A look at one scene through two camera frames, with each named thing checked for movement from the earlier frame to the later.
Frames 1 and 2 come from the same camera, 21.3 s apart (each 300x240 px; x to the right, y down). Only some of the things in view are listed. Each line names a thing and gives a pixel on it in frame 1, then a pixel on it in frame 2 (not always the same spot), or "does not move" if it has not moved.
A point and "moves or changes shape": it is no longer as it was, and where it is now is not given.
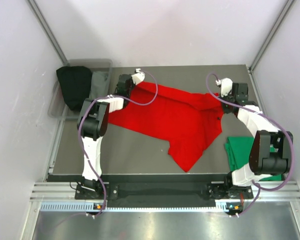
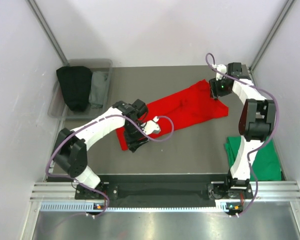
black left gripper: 131,82 to 133,144
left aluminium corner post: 46,30 does not move
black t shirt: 75,83 does not move
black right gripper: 226,110 to 213,84
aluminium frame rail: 270,191 does not move
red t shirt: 190,122 moves or changes shape
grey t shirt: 98,87 does not move
